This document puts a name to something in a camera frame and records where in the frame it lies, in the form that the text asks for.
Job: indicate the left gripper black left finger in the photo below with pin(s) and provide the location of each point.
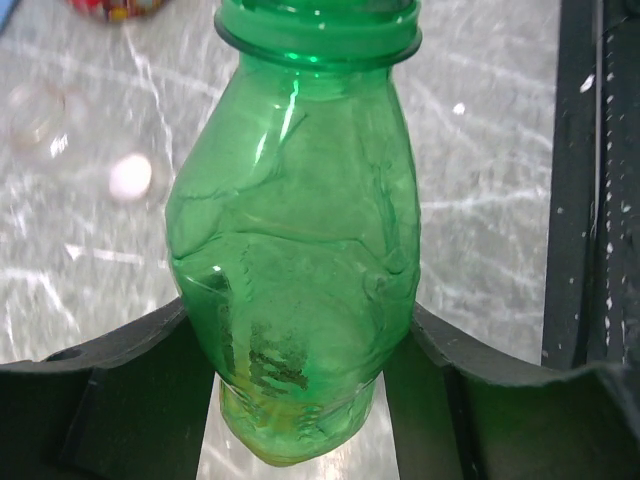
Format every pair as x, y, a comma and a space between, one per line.
130, 404

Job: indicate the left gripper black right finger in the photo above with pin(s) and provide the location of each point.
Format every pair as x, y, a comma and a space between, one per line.
463, 410

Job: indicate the green plastic bottle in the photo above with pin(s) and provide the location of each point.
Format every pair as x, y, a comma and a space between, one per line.
293, 227

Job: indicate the red snack bag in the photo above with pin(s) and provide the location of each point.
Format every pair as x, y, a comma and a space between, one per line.
117, 10

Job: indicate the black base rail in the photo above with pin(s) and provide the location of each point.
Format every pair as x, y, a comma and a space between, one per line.
591, 310

